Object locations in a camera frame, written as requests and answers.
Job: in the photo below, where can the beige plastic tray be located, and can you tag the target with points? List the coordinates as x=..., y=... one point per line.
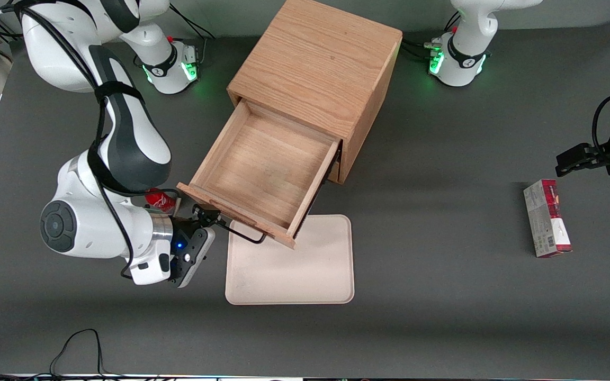
x=305, y=270

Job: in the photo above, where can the red cola bottle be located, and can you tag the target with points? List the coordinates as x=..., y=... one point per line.
x=159, y=201

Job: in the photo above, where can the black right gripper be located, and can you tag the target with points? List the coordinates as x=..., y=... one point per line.
x=182, y=227

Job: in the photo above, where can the red and white carton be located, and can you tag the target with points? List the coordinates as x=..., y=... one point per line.
x=546, y=217

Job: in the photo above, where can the wooden drawer with slide rails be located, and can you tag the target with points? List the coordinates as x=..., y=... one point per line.
x=262, y=164

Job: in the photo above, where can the wooden drawer cabinet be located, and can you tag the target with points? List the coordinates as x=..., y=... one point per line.
x=321, y=58

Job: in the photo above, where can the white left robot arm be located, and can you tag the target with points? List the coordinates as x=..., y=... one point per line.
x=464, y=63

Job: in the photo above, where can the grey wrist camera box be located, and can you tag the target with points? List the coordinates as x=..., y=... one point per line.
x=195, y=259

